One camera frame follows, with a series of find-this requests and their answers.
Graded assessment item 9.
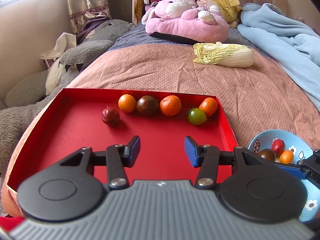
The small yellow-orange tomato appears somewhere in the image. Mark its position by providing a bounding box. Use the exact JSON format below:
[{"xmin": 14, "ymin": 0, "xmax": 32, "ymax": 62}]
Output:
[{"xmin": 279, "ymin": 150, "xmax": 294, "ymax": 164}]

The green tomato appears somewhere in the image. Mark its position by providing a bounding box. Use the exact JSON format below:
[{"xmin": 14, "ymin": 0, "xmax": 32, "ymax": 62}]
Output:
[{"xmin": 188, "ymin": 108, "xmax": 207, "ymax": 125}]

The dark brown tomato back row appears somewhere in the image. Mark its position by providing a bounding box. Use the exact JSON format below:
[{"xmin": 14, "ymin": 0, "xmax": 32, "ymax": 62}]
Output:
[{"xmin": 136, "ymin": 95, "xmax": 159, "ymax": 116}]

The orange mandarin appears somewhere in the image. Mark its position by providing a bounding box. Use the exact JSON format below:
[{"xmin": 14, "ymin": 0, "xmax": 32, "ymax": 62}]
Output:
[{"xmin": 159, "ymin": 95, "xmax": 182, "ymax": 116}]

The blue patterned bowl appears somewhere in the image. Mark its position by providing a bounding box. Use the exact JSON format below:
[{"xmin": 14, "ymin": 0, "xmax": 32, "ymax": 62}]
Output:
[{"xmin": 247, "ymin": 129, "xmax": 320, "ymax": 223}]

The red fruit in bowl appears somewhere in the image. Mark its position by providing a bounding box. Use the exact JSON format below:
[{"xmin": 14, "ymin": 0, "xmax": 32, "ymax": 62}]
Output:
[{"xmin": 271, "ymin": 139, "xmax": 285, "ymax": 157}]

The dark red passion fruit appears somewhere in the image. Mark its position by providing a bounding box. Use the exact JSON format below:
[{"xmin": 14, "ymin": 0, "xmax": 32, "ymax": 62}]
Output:
[{"xmin": 101, "ymin": 106, "xmax": 120, "ymax": 126}]

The red shallow cardboard tray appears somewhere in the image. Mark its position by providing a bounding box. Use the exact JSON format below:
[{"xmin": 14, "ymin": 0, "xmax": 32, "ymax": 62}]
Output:
[{"xmin": 7, "ymin": 88, "xmax": 237, "ymax": 190}]

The small orange tomato right corner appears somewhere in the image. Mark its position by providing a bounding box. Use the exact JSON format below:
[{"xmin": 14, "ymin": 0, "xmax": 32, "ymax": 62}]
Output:
[{"xmin": 199, "ymin": 98, "xmax": 218, "ymax": 118}]

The orange cherry tomato back left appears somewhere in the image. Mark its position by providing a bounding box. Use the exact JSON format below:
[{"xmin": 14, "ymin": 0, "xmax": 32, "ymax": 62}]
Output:
[{"xmin": 118, "ymin": 94, "xmax": 137, "ymax": 113}]

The pink dotted quilt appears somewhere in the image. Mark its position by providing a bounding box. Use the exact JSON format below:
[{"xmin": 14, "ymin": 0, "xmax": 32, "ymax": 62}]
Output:
[{"xmin": 2, "ymin": 44, "xmax": 319, "ymax": 217}]

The napa cabbage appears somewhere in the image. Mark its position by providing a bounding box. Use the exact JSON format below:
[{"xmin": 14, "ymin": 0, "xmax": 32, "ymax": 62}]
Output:
[{"xmin": 193, "ymin": 42, "xmax": 254, "ymax": 68}]

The grey plush shark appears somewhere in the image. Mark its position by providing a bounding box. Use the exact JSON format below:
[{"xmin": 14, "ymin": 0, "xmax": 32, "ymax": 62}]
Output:
[{"xmin": 1, "ymin": 19, "xmax": 133, "ymax": 174}]

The light blue blanket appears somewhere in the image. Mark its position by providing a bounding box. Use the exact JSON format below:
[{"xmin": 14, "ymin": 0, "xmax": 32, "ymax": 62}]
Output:
[{"xmin": 238, "ymin": 3, "xmax": 319, "ymax": 108}]

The white paper bag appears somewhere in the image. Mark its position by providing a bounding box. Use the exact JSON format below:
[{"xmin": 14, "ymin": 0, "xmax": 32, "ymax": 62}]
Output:
[{"xmin": 40, "ymin": 32, "xmax": 76, "ymax": 68}]

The yellow plush garment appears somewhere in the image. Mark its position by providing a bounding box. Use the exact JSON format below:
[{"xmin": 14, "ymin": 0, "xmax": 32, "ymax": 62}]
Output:
[{"xmin": 195, "ymin": 0, "xmax": 242, "ymax": 28}]

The pink plush rabbit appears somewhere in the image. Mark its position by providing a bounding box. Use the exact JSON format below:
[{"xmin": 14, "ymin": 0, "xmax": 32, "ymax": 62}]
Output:
[{"xmin": 141, "ymin": 0, "xmax": 229, "ymax": 44}]

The patterned curtain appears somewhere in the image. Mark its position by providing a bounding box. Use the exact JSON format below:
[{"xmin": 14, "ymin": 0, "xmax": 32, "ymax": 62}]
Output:
[{"xmin": 67, "ymin": 0, "xmax": 111, "ymax": 35}]

